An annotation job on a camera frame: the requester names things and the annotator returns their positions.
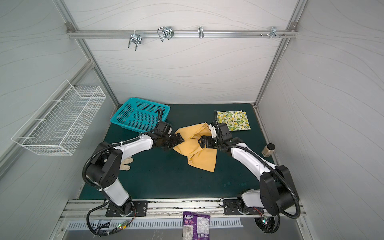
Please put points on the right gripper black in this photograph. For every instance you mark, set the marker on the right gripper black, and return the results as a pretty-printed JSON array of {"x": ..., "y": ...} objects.
[{"x": 208, "y": 142}]

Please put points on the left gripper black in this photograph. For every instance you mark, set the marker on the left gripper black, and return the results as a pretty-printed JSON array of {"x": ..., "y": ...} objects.
[{"x": 178, "y": 141}]

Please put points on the tan yellow skirt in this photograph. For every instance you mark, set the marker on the tan yellow skirt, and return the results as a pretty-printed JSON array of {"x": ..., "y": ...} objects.
[{"x": 198, "y": 157}]

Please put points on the lemon print skirt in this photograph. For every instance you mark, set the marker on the lemon print skirt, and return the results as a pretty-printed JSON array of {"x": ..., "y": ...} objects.
[{"x": 235, "y": 120}]

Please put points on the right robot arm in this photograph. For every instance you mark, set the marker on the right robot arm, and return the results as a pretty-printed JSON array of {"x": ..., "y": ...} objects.
[{"x": 277, "y": 193}]

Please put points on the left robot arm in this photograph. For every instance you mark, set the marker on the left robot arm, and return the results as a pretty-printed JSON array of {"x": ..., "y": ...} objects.
[{"x": 102, "y": 169}]

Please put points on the green table mat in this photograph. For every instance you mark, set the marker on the green table mat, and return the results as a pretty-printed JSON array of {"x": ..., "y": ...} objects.
[{"x": 159, "y": 174}]

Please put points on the teal plastic basket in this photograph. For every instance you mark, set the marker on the teal plastic basket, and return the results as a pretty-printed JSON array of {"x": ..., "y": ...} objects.
[{"x": 139, "y": 115}]

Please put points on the beige knit glove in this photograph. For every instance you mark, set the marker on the beige knit glove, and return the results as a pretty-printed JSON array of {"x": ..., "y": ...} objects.
[{"x": 125, "y": 164}]

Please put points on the tan bottle black cap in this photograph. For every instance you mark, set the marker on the tan bottle black cap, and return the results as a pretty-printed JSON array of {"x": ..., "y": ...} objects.
[{"x": 268, "y": 150}]

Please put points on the purple snack bag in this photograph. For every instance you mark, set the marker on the purple snack bag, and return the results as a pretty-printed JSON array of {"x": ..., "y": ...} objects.
[{"x": 196, "y": 226}]

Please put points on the metal u-bolt clamp middle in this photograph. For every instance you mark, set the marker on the metal u-bolt clamp middle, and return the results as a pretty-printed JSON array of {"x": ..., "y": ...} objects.
[{"x": 165, "y": 32}]

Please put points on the metal u-bolt clamp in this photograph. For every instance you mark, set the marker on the metal u-bolt clamp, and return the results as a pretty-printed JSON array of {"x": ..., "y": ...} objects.
[
  {"x": 165, "y": 32},
  {"x": 135, "y": 40}
]

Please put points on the metal u-bolt clamp left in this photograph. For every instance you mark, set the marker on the metal u-bolt clamp left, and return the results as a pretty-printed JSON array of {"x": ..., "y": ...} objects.
[{"x": 135, "y": 40}]

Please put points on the small metal hook clamp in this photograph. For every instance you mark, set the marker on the small metal hook clamp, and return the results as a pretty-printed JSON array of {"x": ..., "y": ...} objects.
[{"x": 201, "y": 32}]

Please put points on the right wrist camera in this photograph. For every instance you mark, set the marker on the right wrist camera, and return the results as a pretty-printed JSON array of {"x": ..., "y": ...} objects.
[{"x": 213, "y": 130}]

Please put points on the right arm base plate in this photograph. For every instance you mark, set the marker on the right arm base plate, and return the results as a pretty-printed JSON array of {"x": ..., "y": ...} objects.
[{"x": 231, "y": 207}]

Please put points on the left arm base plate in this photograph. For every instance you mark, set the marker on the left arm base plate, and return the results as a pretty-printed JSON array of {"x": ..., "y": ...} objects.
[{"x": 137, "y": 208}]

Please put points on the white wire basket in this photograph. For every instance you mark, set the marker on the white wire basket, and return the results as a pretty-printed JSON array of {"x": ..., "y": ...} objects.
[{"x": 59, "y": 125}]

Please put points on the aluminium front rail frame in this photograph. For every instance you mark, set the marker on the aluminium front rail frame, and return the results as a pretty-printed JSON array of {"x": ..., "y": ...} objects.
[{"x": 157, "y": 208}]

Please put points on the metal bracket right end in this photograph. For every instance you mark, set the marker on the metal bracket right end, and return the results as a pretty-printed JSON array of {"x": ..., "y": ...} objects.
[{"x": 273, "y": 34}]

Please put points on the aluminium crossbar rail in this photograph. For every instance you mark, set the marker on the aluminium crossbar rail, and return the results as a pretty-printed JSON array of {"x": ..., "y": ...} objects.
[{"x": 179, "y": 34}]

